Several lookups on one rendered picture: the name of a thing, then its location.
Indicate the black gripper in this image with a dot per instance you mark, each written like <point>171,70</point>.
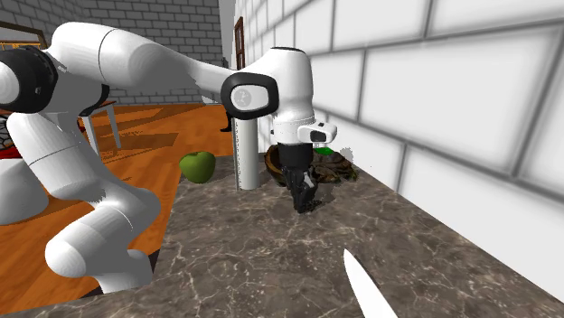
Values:
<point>294,154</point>

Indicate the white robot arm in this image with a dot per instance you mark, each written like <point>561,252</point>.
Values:
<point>110,57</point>

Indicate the brown wooden bowl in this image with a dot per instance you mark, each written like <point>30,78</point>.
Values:
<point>272,167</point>

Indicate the brown crumpled lump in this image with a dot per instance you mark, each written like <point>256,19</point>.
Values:
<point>335,169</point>

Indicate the small green object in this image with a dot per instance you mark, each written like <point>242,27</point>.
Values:
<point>325,151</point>

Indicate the tall grey cylinder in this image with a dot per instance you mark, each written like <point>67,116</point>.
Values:
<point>247,154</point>

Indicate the green apple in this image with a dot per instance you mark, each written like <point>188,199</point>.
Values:
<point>198,167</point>

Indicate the white knife blade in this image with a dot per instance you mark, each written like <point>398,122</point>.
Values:
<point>363,286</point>

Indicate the brown framed door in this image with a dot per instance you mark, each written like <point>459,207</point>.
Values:
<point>239,44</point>

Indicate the table with white legs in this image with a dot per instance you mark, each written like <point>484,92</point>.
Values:
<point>112,125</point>

